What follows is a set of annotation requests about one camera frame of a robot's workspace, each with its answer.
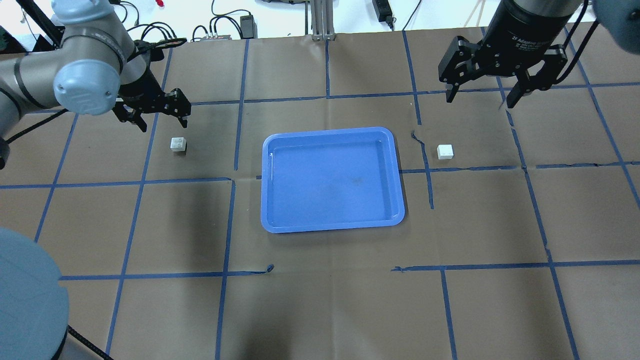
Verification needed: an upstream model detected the black power adapter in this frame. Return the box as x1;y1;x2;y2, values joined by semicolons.
239;14;258;39

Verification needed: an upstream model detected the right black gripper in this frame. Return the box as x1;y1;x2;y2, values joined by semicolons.
438;0;581;109

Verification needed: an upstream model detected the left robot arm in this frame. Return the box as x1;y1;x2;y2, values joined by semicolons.
0;0;192;167

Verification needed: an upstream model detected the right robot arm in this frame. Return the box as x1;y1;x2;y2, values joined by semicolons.
438;0;640;109

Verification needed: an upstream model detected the white block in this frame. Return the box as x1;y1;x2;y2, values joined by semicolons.
169;137;188;153
436;144;455;161

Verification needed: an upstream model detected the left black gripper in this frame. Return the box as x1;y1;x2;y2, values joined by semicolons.
112;70;192;133

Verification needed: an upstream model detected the aluminium frame post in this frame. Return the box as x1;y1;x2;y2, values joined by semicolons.
309;0;336;43

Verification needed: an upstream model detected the blue plastic tray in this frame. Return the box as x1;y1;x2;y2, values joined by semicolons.
260;126;406;234

